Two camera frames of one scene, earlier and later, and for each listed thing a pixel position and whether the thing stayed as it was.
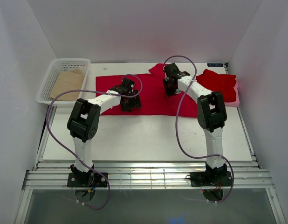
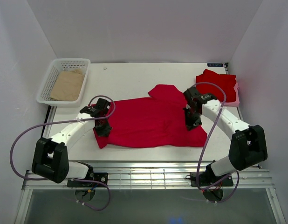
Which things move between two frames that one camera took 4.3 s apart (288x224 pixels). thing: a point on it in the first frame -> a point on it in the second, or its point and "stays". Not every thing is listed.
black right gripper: x=170 y=93 -> x=191 y=125
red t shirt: x=154 y=102 -> x=157 y=121
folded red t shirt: x=224 y=83 stays
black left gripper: x=135 y=104 -> x=105 y=132
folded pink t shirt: x=236 y=103 stays
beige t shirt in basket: x=66 y=80 stays
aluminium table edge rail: x=146 y=175 stays
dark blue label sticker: x=215 y=65 stays
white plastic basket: x=64 y=74 stays
